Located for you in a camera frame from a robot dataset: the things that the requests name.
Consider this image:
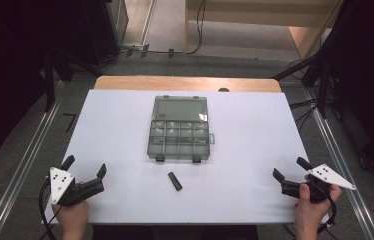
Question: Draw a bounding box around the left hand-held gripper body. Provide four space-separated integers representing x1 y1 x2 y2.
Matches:
49 166 105 207

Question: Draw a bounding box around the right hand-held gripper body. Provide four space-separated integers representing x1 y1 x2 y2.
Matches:
280 163 357 205

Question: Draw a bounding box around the person's left hand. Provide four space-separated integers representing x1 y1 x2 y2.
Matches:
51 180 91 231

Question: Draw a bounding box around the person's right hand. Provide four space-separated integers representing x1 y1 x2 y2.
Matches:
294 174 343 232

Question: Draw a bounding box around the white table board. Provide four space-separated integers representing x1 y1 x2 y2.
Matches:
44 88 330 226

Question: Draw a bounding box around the small black flash drive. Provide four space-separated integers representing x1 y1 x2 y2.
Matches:
167 171 184 192

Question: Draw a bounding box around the black metal stand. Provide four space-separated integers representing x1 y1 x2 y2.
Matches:
40 46 103 113
272 49 334 120

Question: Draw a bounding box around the clear grey compartment box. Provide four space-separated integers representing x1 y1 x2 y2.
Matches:
146 94 216 165

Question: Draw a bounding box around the dark cabinet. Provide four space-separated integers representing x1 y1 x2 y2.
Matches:
80 0 130 67

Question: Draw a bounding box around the beige wooden furniture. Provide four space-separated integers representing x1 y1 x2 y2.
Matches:
183 0 344 62

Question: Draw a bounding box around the aluminium floor rail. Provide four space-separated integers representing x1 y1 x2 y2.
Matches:
0 81 66 240
303 88 374 240

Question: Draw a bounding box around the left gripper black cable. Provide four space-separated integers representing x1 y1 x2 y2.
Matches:
38 178 60 240

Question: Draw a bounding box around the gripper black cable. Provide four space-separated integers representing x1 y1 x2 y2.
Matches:
316 195 339 235
38 178 60 240

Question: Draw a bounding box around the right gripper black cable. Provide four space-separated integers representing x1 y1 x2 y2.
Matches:
316 195 339 235

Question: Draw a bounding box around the bundle of black floor cables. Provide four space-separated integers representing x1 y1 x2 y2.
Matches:
289 98 323 132

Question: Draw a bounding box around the black hanging cable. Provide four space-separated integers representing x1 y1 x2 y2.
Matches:
148 0 208 56

